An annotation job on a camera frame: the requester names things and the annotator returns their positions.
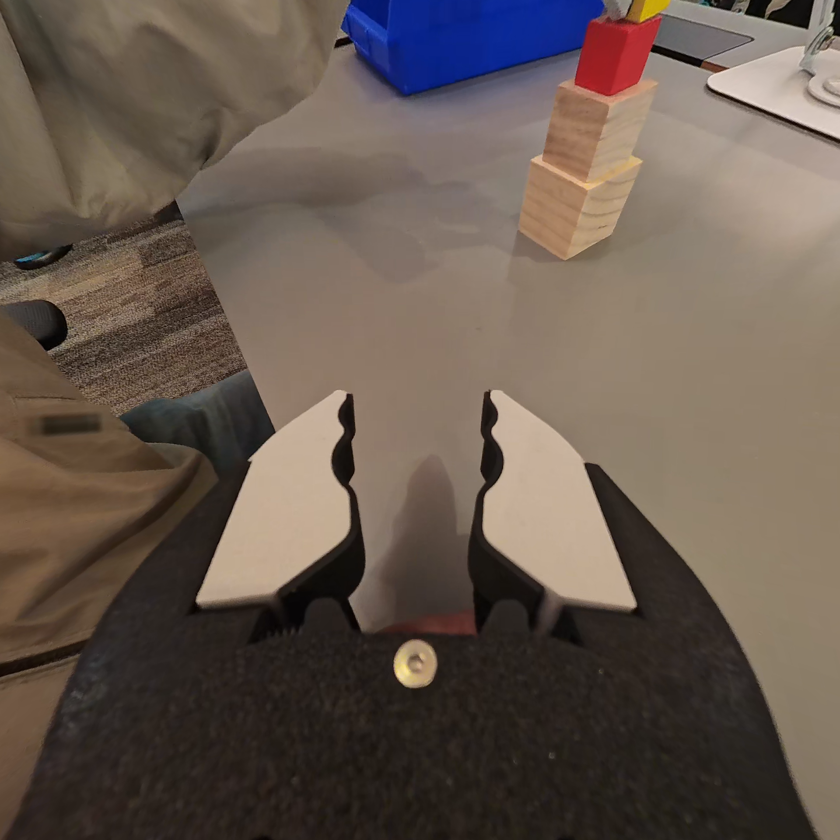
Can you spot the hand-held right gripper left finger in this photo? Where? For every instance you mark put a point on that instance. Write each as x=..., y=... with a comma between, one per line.
x=278, y=525

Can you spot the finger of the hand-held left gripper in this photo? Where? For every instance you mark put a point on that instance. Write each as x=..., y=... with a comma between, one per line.
x=614, y=7

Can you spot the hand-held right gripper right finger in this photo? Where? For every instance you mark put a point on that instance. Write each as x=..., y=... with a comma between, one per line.
x=555, y=525

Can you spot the yellow wooden cube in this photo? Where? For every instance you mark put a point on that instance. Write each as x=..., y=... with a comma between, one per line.
x=646, y=8

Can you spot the red wooden cube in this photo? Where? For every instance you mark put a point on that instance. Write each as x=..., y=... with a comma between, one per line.
x=614, y=55

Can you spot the medium wooden cube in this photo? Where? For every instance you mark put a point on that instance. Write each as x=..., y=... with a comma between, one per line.
x=597, y=131

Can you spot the blue plastic bin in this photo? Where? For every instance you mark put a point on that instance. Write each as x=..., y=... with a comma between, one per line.
x=473, y=40

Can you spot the large wooden cube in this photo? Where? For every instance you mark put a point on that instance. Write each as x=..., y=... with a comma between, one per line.
x=578, y=208

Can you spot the person's trouser leg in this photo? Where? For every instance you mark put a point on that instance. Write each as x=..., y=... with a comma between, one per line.
x=92, y=525

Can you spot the white folding stand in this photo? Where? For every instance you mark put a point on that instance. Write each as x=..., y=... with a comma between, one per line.
x=788, y=92

